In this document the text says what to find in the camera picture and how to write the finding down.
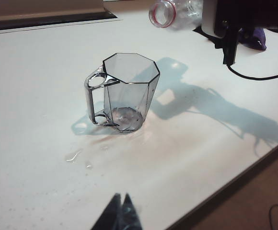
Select spilled water puddle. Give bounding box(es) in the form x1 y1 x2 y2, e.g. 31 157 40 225
65 149 83 163

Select purple cloth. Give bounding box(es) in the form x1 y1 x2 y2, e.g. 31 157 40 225
237 26 267 52

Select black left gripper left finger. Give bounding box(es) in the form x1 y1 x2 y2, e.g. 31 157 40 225
90 193 122 230

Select transparent grey octagonal mug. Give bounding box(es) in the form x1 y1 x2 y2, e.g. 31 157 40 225
84 53 161 134

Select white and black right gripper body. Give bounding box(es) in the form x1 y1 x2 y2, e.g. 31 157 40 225
201 0 278 37

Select black camera cable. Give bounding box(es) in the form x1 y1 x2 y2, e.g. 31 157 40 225
227 62 278 81

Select brown board with black edge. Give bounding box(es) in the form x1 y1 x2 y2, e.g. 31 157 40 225
0 0 118 32

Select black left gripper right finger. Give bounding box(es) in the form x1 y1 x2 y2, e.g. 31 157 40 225
121 193 143 230

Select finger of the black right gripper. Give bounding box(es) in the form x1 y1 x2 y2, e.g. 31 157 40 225
192 24 226 50

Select clear water bottle red label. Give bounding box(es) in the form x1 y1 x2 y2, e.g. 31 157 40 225
148 0 205 32

